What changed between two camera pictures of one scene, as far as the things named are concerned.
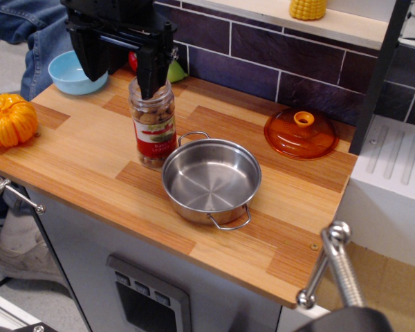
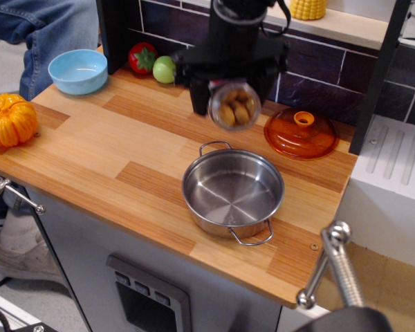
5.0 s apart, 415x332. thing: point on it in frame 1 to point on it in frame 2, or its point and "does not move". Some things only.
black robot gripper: (135, 23) to (230, 61)
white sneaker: (21, 250) does not move
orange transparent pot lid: (301, 134) does not move
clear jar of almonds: (155, 124) to (234, 106)
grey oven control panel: (149, 302) does not move
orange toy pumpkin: (10, 120) does not move
